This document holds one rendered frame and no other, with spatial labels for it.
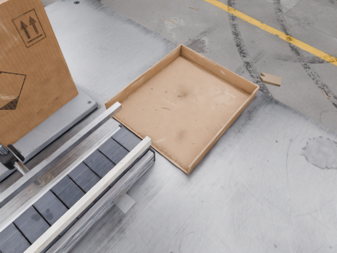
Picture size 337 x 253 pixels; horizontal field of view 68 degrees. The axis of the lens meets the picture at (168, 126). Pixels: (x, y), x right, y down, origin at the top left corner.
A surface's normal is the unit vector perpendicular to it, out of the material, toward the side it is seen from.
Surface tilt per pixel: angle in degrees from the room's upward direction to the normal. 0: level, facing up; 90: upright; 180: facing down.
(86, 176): 0
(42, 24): 90
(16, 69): 90
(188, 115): 0
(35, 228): 0
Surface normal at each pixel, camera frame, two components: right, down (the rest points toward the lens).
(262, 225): 0.03, -0.56
